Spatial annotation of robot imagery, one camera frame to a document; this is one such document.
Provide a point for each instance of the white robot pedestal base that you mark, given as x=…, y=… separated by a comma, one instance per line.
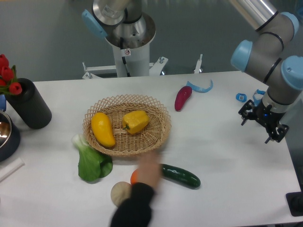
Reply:
x=131, y=47

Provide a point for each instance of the beige steamed bun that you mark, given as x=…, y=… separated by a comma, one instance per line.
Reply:
x=120, y=192

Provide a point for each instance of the dark bowl metal inside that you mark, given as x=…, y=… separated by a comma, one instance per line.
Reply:
x=9, y=137

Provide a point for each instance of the yellow mango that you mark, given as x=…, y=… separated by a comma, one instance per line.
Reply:
x=103, y=130

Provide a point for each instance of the blue object left edge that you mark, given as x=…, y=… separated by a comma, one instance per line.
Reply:
x=3, y=103

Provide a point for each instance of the blurred human hand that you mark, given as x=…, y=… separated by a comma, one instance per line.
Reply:
x=149, y=169

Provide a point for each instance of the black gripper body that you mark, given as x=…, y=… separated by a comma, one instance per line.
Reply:
x=269, y=114

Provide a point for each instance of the small blue tape roll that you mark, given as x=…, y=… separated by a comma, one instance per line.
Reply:
x=241, y=97

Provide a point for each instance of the yellow bell pepper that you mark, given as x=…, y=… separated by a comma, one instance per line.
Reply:
x=135, y=121

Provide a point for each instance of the black sleeved forearm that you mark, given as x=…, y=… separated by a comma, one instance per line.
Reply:
x=135, y=211

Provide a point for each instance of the white flat stick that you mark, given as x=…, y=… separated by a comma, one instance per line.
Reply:
x=11, y=168

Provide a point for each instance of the black cylindrical vase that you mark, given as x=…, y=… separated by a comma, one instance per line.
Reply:
x=30, y=105

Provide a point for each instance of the black device table corner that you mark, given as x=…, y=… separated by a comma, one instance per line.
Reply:
x=295, y=203

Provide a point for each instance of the blue ribbon tangle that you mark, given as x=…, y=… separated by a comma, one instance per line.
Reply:
x=257, y=96

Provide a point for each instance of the woven wicker basket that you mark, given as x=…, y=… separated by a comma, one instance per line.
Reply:
x=152, y=137

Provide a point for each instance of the blue curved tape strip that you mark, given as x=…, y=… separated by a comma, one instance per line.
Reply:
x=200, y=89

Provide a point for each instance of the red artificial tulips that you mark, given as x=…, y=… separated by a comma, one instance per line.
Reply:
x=9, y=84

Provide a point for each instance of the green bok choy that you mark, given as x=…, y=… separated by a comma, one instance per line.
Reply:
x=92, y=164

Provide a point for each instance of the purple sweet potato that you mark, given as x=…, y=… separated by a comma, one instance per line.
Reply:
x=182, y=96

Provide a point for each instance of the orange mandarin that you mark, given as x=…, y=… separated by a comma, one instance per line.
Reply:
x=133, y=178

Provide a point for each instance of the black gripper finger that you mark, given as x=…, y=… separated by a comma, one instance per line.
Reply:
x=246, y=112
x=276, y=132

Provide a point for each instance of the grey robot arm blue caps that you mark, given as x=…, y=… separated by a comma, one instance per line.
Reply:
x=259, y=59

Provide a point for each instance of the dark green cucumber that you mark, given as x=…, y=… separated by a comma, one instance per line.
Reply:
x=181, y=176

